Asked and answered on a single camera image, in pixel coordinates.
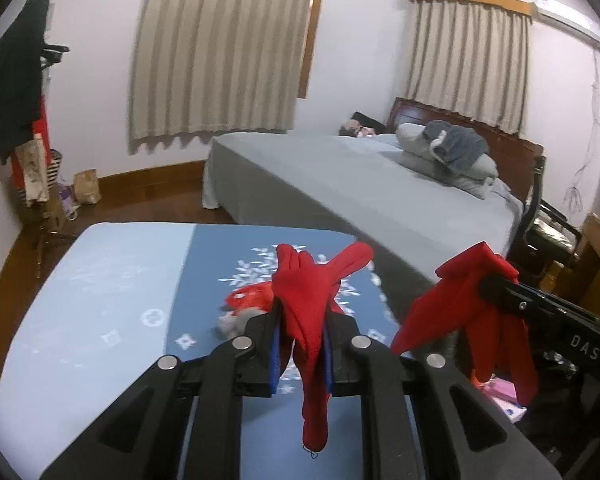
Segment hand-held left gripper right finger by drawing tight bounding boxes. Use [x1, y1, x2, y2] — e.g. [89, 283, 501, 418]
[322, 305, 563, 480]

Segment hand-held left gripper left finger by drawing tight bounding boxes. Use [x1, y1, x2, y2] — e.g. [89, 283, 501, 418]
[39, 297, 287, 480]

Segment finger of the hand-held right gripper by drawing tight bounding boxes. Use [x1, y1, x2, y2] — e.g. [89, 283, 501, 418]
[477, 272, 556, 320]

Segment red glove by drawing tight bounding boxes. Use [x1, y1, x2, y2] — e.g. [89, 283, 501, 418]
[390, 241, 539, 408]
[271, 241, 376, 461]

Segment grey crumpled paper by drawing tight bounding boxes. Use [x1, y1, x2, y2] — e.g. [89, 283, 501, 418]
[217, 307, 269, 339]

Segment red crumpled cloth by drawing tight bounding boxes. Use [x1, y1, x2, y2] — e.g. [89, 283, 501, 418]
[224, 280, 281, 314]

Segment black armchair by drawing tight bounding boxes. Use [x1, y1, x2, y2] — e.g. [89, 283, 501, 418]
[510, 155, 584, 272]

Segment light wooden cabinet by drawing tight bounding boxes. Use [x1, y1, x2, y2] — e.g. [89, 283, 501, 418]
[545, 212, 600, 311]

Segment pink packet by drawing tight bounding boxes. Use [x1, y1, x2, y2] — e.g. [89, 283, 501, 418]
[482, 377, 519, 407]

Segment grey pillow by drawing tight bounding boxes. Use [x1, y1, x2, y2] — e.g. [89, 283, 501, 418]
[396, 122, 499, 179]
[399, 152, 512, 199]

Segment wooden headboard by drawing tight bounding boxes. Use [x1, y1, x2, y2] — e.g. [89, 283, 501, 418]
[387, 97, 546, 202]

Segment dark grey clothes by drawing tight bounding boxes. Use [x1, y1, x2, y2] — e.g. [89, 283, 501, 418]
[422, 120, 490, 169]

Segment bed with grey sheet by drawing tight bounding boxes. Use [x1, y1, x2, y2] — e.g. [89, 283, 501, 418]
[202, 130, 525, 283]

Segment blue printed tablecloth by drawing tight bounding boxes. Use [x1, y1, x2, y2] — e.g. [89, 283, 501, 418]
[0, 222, 421, 480]

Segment dark bundle with toy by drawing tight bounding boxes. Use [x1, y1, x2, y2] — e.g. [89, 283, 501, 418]
[337, 111, 388, 139]

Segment narrow beige striped curtain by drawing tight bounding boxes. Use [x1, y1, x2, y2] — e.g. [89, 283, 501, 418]
[404, 0, 531, 136]

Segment brown paper bag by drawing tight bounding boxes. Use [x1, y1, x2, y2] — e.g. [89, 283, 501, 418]
[74, 169, 103, 206]

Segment white and purple bag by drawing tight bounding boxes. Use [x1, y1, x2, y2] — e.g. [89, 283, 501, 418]
[57, 182, 79, 222]

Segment wooden coat rack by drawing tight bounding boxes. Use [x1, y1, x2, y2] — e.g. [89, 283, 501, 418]
[25, 0, 72, 281]

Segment white air conditioner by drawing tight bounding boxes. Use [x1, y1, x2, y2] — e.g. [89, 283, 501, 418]
[534, 0, 600, 43]

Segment striped bag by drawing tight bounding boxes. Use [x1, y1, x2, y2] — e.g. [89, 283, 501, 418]
[47, 149, 64, 189]

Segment white printed cloth bag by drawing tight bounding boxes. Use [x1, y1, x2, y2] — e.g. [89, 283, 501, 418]
[20, 135, 51, 206]

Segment wide beige striped curtain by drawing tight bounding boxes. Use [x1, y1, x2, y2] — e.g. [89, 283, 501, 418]
[127, 0, 317, 156]

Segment red garment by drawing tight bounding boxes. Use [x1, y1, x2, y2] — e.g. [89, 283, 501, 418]
[10, 95, 51, 192]

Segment black coat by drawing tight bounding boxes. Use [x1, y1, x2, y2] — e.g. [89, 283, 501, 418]
[0, 0, 51, 163]

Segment hanging white cable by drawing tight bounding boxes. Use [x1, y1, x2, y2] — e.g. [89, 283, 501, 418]
[565, 45, 600, 216]

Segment wooden window frame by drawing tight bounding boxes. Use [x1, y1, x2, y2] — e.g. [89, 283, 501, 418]
[297, 0, 346, 100]

